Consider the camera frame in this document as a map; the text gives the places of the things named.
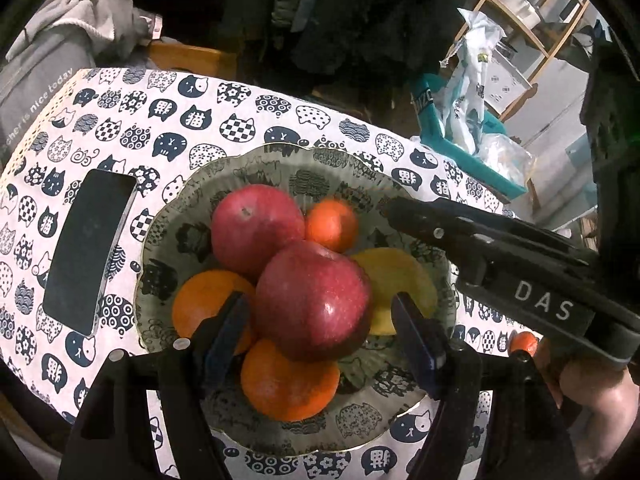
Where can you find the red apple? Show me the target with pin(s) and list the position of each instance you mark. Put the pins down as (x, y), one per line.
(312, 303)
(251, 225)

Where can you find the teal plastic crate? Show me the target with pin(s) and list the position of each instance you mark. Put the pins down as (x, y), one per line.
(432, 135)

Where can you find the wooden drawer box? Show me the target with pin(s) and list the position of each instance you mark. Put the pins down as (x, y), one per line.
(193, 59)

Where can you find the large orange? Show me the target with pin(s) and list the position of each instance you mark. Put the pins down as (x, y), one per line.
(203, 295)
(286, 390)

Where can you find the green patterned plate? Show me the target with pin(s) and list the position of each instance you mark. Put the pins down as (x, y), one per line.
(377, 394)

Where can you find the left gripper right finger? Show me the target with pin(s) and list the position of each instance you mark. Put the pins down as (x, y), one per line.
(526, 437)

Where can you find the large orange front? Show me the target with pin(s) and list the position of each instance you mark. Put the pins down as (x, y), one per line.
(286, 390)

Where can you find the white patterned storage box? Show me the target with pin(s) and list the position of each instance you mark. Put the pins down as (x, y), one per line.
(502, 82)

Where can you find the green yellow pear front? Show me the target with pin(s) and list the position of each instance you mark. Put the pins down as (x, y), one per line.
(390, 270)

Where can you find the wooden shelf rack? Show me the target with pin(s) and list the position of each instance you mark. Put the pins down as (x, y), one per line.
(536, 32)

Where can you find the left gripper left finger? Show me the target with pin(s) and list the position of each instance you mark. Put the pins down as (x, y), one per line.
(112, 437)

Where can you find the black smartphone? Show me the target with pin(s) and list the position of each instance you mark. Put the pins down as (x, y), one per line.
(89, 234)

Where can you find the white rice bag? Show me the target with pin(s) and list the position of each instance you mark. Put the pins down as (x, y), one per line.
(462, 100)

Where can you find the cat pattern tablecloth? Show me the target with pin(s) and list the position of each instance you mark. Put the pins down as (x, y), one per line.
(137, 122)

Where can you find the pile of grey clothes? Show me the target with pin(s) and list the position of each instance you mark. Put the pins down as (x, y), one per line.
(62, 37)

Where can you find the small mandarin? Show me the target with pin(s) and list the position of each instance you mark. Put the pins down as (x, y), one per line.
(524, 341)
(332, 224)

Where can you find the clear plastic bag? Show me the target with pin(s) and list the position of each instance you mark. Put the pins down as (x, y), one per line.
(507, 158)

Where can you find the black hanging jacket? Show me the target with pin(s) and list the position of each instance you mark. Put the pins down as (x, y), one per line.
(365, 46)

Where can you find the person's right hand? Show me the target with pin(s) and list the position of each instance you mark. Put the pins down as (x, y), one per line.
(611, 396)

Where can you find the white cooking pot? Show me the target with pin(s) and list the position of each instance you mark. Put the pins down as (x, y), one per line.
(524, 11)

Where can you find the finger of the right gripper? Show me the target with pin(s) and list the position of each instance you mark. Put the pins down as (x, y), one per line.
(442, 223)
(517, 227)

